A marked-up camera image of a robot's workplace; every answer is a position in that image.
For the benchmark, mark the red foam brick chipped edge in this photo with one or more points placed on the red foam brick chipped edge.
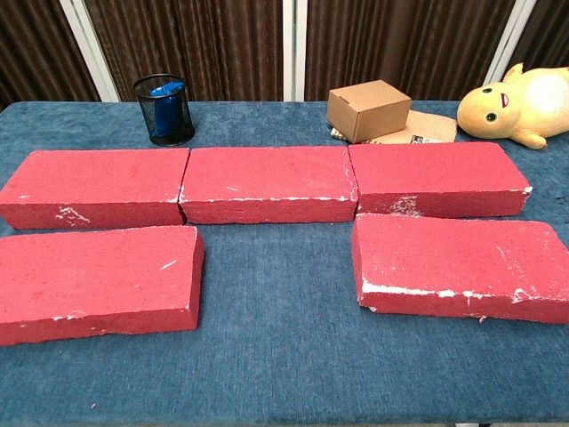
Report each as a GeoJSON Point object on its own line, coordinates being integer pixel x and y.
{"type": "Point", "coordinates": [444, 262]}

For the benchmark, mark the red foam brick white scratch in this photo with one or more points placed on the red foam brick white scratch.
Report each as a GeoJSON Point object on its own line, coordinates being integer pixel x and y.
{"type": "Point", "coordinates": [98, 276]}

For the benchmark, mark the blue tablecloth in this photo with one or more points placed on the blue tablecloth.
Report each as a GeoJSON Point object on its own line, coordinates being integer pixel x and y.
{"type": "Point", "coordinates": [275, 311]}

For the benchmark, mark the small cardboard box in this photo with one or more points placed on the small cardboard box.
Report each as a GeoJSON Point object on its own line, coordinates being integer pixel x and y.
{"type": "Point", "coordinates": [378, 120]}

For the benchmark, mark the black mesh pen cup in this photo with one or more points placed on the black mesh pen cup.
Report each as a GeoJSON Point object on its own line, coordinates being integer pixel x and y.
{"type": "Point", "coordinates": [178, 129]}

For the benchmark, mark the blue object in cup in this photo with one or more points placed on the blue object in cup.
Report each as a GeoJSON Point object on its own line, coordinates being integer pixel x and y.
{"type": "Point", "coordinates": [164, 91]}

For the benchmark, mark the brown pleated curtain panel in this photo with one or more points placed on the brown pleated curtain panel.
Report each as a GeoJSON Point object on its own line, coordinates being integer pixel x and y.
{"type": "Point", "coordinates": [191, 44]}
{"type": "Point", "coordinates": [400, 40]}
{"type": "Point", "coordinates": [31, 49]}
{"type": "Point", "coordinates": [551, 31]}

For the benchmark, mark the yellow plush toy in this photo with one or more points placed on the yellow plush toy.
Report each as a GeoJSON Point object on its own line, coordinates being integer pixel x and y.
{"type": "Point", "coordinates": [484, 115]}

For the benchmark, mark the white partition post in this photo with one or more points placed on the white partition post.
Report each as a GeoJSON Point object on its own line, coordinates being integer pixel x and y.
{"type": "Point", "coordinates": [293, 49]}
{"type": "Point", "coordinates": [511, 40]}
{"type": "Point", "coordinates": [89, 49]}

